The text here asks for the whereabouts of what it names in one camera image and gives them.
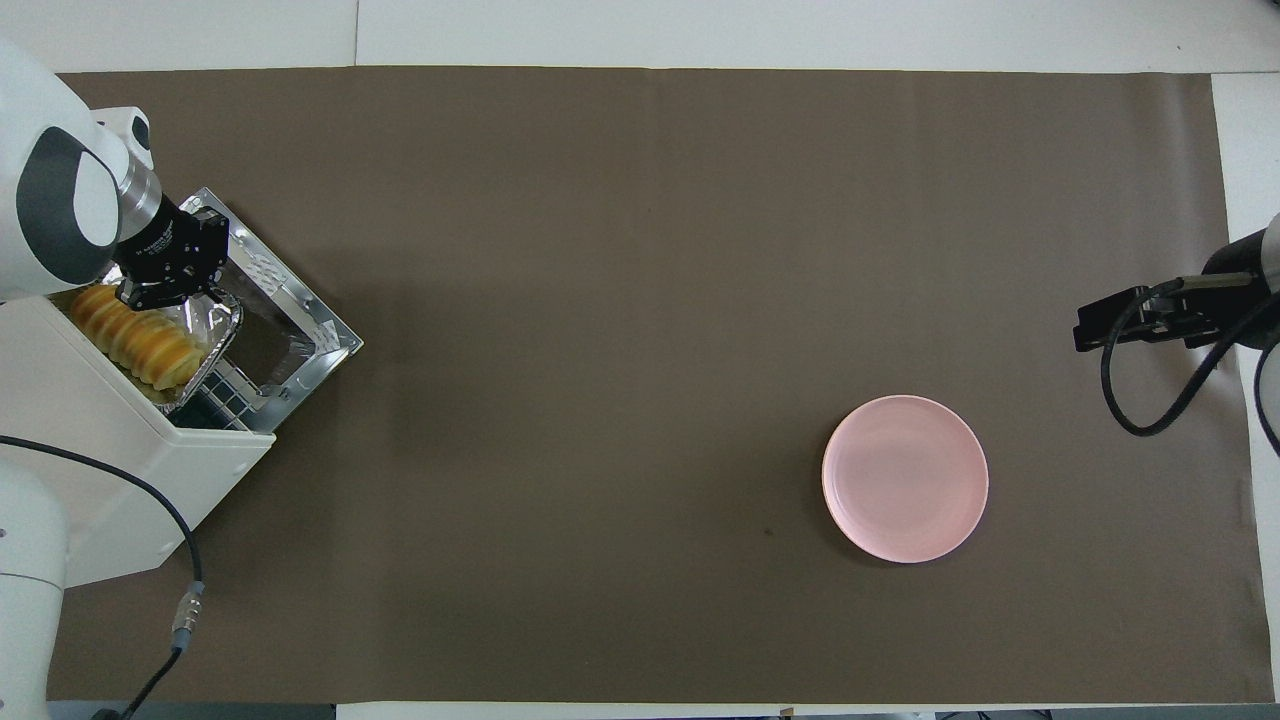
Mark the yellow ridged bread roll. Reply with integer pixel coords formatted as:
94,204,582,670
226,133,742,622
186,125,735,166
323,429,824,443
68,284,207,393

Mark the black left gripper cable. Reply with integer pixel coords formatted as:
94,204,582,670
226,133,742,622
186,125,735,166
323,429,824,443
0,435,207,720

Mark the cream toaster oven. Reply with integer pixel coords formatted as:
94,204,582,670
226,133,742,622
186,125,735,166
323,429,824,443
0,290,279,591

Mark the silver foil baking tray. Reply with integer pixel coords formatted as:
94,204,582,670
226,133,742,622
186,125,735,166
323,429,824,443
45,283,245,417

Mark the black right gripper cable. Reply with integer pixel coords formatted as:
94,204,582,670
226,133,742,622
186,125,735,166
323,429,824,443
1100,272,1280,456

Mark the metal oven wire rack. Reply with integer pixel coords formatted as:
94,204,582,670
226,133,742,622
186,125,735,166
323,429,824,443
178,358,277,433

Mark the brown table mat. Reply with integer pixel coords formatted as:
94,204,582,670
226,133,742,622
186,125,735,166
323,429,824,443
45,66,1276,706

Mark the pink round plate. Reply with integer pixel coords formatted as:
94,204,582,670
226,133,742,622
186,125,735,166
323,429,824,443
821,395,990,564

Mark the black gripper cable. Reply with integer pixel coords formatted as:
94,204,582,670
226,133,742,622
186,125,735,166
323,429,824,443
0,435,207,720
1100,272,1280,456

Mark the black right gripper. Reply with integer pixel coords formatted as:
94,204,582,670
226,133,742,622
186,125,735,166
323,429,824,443
1074,232,1280,353

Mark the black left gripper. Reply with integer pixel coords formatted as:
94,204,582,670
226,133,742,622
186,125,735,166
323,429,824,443
113,195,235,312

